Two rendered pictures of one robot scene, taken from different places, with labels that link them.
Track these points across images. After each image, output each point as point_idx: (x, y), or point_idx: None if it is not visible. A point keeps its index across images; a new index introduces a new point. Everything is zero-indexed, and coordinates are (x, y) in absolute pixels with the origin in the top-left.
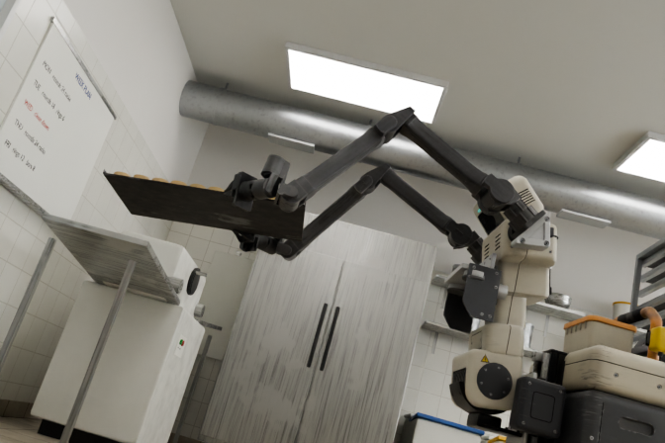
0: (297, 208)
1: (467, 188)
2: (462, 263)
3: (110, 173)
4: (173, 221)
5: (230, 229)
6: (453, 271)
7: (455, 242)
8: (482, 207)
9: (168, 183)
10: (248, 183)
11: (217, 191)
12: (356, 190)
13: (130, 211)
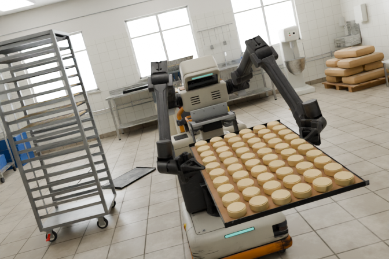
0: None
1: (242, 74)
2: (234, 114)
3: (364, 180)
4: (213, 199)
5: (201, 171)
6: (215, 119)
7: (175, 100)
8: (240, 82)
9: (330, 156)
10: (320, 125)
11: (309, 142)
12: (169, 88)
13: (239, 222)
